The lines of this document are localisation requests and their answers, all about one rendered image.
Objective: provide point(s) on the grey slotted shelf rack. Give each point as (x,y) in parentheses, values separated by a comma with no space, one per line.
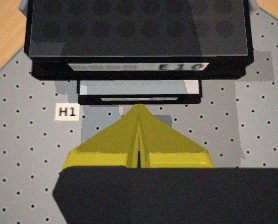
(253,6)

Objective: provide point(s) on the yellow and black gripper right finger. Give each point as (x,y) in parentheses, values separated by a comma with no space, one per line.
(161,146)

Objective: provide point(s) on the white well plate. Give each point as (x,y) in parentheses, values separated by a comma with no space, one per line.
(146,92)

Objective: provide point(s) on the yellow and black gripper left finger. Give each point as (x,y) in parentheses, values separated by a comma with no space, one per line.
(117,144)

